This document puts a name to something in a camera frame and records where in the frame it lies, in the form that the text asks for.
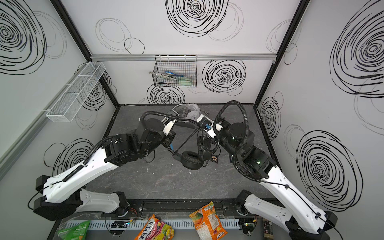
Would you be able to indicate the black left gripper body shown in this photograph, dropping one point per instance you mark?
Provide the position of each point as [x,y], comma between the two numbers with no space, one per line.
[168,139]

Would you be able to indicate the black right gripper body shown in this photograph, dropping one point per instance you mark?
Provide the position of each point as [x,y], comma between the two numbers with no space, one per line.
[213,141]

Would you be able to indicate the white gaming headset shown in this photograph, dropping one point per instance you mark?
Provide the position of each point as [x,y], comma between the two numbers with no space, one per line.
[187,111]

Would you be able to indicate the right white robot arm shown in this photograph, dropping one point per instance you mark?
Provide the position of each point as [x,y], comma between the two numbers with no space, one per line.
[296,214]

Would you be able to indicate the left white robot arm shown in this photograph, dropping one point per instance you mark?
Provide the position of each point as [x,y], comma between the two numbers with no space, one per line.
[65,194]

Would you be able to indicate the small dark snack packet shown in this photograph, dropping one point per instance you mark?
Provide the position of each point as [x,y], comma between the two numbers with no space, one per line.
[214,159]

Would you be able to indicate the green items in basket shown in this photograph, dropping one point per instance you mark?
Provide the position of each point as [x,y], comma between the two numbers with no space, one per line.
[172,79]

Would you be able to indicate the orange snack bag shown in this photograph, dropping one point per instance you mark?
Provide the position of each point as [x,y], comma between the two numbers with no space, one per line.
[207,223]

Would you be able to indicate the Fox's candy bag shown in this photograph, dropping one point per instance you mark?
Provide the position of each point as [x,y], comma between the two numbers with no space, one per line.
[155,229]

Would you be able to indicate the dark can at base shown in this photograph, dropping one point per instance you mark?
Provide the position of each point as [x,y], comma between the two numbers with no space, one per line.
[268,230]

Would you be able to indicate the green snack bag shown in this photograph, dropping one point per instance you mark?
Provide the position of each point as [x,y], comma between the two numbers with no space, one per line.
[77,232]

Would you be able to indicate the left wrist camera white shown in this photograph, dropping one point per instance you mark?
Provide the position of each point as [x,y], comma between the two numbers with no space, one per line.
[168,127]

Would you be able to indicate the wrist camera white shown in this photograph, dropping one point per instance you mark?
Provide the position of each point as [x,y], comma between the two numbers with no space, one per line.
[207,125]
[168,127]

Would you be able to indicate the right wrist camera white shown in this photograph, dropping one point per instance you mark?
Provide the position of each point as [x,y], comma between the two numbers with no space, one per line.
[207,125]

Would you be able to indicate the black wire wall basket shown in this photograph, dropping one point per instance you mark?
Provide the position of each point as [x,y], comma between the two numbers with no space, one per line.
[185,68]

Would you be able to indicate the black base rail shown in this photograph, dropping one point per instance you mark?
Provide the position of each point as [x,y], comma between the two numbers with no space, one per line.
[173,208]

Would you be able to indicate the clear plastic wall shelf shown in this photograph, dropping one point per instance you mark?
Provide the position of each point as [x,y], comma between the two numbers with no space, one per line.
[83,91]

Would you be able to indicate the aluminium wall rail back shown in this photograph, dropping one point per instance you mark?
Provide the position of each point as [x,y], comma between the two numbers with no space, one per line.
[183,57]

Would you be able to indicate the aluminium wall rail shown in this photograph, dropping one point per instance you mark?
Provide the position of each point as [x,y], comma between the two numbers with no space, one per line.
[13,153]
[183,57]

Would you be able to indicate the black corner frame post right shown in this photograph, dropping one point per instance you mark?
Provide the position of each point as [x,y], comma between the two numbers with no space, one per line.
[303,4]

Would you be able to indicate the black corner frame post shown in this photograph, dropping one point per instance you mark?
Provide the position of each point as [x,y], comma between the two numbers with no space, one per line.
[66,19]
[303,4]

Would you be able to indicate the aluminium wall rail left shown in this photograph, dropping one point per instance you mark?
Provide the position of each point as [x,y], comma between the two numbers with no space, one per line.
[13,153]

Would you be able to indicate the black corner frame post left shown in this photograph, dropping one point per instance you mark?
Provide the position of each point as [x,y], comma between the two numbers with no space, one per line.
[66,19]

